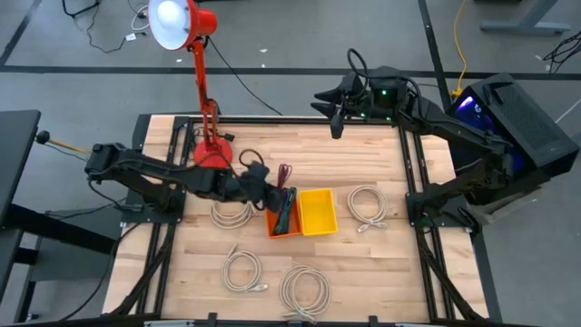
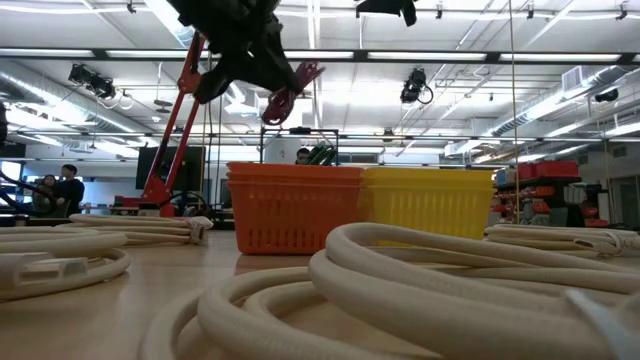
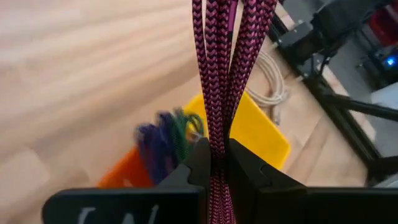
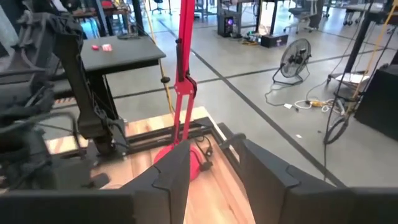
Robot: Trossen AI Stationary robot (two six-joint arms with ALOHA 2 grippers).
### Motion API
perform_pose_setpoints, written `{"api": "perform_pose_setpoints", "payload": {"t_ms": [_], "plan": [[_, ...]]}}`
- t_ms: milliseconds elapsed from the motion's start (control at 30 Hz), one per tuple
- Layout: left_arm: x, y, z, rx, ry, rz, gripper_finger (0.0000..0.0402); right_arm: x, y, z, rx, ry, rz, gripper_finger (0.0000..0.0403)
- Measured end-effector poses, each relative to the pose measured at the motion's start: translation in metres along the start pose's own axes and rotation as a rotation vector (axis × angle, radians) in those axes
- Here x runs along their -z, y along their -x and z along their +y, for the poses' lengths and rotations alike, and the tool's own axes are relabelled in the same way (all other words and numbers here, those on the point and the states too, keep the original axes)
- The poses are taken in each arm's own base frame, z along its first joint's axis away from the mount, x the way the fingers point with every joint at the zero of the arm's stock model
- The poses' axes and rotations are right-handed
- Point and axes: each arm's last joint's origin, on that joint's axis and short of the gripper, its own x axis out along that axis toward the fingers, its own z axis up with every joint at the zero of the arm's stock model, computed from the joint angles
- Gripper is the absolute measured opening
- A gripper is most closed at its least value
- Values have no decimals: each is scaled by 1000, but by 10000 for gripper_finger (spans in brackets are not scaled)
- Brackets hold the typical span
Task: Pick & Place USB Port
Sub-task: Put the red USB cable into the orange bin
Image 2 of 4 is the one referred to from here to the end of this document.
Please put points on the black metal rack frame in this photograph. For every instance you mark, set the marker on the black metal rack frame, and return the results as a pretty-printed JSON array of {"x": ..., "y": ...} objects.
[{"x": 261, "y": 150}]

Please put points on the yellow plastic basket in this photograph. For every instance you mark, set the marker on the yellow plastic basket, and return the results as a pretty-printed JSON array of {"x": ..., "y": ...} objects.
[{"x": 430, "y": 205}]

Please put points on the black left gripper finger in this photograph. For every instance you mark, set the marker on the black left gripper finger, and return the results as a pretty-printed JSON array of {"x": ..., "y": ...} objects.
[
  {"x": 272, "y": 60},
  {"x": 215, "y": 82}
]

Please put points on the black overhead frame bar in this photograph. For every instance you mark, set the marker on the black overhead frame bar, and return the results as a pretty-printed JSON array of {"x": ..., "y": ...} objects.
[{"x": 360, "y": 55}]

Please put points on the black monitor screen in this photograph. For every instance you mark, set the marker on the black monitor screen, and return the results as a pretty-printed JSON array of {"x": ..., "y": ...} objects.
[{"x": 195, "y": 170}]

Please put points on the orange plastic basket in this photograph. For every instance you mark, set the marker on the orange plastic basket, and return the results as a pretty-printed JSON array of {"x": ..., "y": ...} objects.
[{"x": 290, "y": 210}]

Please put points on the white LED light strip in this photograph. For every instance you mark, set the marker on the white LED light strip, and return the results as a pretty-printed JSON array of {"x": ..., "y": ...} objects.
[
  {"x": 45, "y": 52},
  {"x": 560, "y": 57},
  {"x": 145, "y": 53},
  {"x": 320, "y": 54},
  {"x": 427, "y": 56}
]

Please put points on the person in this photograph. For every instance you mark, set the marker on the person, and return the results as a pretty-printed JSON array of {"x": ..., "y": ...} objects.
[
  {"x": 46, "y": 192},
  {"x": 71, "y": 192},
  {"x": 302, "y": 156}
]

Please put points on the shelf with red bins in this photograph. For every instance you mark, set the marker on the shelf with red bins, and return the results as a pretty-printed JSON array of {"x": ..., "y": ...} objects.
[{"x": 545, "y": 197}]

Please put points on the red desk lamp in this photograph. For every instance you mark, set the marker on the red desk lamp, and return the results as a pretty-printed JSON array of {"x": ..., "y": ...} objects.
[{"x": 156, "y": 187}]

